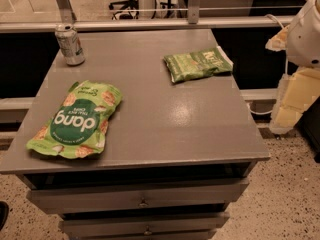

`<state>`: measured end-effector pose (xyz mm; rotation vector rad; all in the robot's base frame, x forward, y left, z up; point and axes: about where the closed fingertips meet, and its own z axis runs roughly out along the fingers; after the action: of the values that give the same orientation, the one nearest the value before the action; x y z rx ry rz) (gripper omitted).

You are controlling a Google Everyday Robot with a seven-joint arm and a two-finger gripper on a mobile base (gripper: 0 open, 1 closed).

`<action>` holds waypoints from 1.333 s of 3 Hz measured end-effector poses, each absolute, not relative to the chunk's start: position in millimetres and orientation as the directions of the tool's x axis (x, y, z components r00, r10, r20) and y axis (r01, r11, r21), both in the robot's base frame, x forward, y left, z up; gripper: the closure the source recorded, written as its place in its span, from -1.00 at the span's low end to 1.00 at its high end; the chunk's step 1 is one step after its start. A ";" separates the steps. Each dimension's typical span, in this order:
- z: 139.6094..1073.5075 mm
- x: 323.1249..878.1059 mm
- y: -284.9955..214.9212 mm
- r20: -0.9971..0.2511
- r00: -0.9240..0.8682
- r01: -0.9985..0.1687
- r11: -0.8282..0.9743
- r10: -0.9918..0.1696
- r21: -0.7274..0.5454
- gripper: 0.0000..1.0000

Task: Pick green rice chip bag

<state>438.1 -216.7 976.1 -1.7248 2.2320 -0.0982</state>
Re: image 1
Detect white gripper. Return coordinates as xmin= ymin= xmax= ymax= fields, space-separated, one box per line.
xmin=265 ymin=0 xmax=320 ymax=135

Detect dark green snack bag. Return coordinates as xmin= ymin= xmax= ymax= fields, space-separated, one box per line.
xmin=164 ymin=46 xmax=233 ymax=83

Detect silver soda can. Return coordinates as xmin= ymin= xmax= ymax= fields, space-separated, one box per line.
xmin=55 ymin=24 xmax=85 ymax=66

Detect white cable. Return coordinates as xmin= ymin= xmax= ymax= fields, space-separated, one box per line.
xmin=264 ymin=13 xmax=290 ymax=77

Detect black office chair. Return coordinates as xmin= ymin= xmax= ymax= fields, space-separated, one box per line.
xmin=107 ymin=0 xmax=158 ymax=21

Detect grey upper drawer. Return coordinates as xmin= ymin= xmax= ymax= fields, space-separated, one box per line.
xmin=27 ymin=178 xmax=249 ymax=214

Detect grey drawer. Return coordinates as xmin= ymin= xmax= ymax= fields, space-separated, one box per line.
xmin=27 ymin=178 xmax=249 ymax=214
xmin=60 ymin=212 xmax=229 ymax=238

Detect green dang rice chip bag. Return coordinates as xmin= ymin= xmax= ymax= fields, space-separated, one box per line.
xmin=26 ymin=80 xmax=122 ymax=159

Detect grey lower drawer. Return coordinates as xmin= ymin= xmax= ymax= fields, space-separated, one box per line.
xmin=60 ymin=212 xmax=229 ymax=238

